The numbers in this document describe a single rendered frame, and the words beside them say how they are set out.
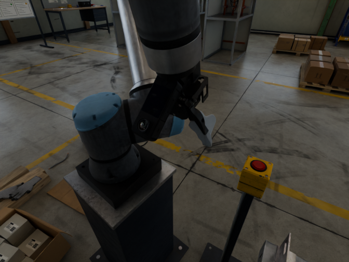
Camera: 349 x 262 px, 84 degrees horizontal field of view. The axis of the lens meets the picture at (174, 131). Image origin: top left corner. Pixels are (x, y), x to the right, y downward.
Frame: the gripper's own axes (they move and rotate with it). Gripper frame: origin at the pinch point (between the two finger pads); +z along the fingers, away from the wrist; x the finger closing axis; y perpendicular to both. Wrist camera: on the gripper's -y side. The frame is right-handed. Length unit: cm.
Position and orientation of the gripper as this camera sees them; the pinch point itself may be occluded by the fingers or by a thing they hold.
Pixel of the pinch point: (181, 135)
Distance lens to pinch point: 47.5
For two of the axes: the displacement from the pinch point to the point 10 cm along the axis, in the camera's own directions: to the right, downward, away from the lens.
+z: 1.5, 5.8, 8.0
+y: 5.6, -7.2, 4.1
